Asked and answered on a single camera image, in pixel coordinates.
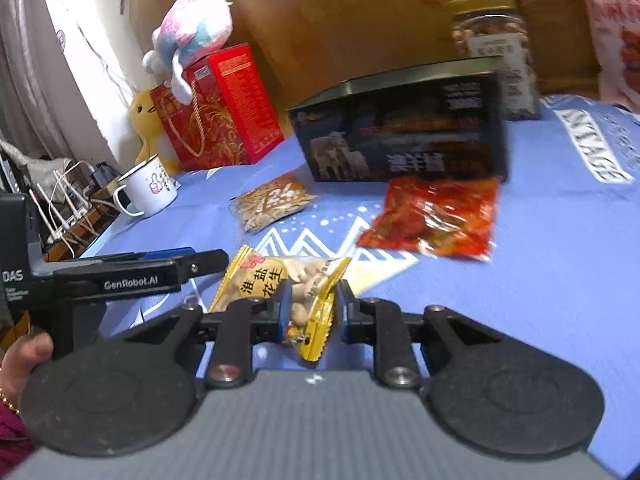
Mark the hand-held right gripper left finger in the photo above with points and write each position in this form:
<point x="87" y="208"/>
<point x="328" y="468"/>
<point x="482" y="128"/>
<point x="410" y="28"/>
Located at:
<point x="285" y="312"/>

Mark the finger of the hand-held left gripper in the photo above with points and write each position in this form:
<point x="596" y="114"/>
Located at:
<point x="150" y="254"/>
<point x="205" y="262"/>

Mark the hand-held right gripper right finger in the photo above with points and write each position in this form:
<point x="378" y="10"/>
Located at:
<point x="345" y="312"/>

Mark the yellow peanut packet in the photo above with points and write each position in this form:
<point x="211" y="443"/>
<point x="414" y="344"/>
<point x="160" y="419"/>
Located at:
<point x="280" y="280"/>

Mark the person's left hand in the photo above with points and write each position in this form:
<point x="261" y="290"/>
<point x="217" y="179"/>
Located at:
<point x="27" y="360"/>

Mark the power strip with white plugs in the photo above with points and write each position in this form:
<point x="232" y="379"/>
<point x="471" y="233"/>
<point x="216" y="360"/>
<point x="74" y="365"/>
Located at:
<point x="65" y="215"/>

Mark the white enamel mug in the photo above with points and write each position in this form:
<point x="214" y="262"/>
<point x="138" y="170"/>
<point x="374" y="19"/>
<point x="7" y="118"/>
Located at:
<point x="150" y="187"/>

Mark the orange seed snack packet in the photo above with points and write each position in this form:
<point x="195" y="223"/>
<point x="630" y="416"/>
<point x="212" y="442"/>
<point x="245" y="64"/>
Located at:
<point x="272" y="202"/>

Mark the yellow plush toy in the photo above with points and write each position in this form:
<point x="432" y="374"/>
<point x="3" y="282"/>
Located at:
<point x="150" y="127"/>

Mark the red snack packet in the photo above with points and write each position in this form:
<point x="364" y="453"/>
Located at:
<point x="435" y="217"/>

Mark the red gift box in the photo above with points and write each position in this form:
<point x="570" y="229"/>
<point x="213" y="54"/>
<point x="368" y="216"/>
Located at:
<point x="220" y="110"/>

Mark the blue printed cloth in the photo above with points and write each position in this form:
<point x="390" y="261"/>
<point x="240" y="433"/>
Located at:
<point x="525" y="260"/>

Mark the black box with sheep print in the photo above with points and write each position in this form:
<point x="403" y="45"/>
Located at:
<point x="405" y="130"/>

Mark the pastel plush toy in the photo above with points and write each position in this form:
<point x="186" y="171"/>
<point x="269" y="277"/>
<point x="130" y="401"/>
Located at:
<point x="192" y="37"/>

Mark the grey curtain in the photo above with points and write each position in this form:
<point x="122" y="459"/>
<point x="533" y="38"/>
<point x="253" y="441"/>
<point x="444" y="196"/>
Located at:
<point x="30" y="60"/>

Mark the nut jar with yellow lid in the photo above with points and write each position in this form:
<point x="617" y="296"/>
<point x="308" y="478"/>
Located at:
<point x="492" y="55"/>

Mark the pink snack bag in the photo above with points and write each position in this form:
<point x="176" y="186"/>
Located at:
<point x="607" y="30"/>

